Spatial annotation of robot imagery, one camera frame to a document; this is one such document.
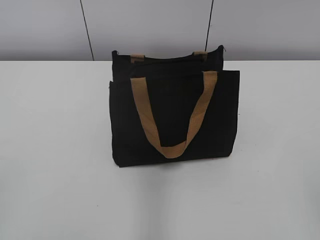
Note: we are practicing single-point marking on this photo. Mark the black tote bag tan handles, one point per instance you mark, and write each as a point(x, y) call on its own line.
point(171, 110)

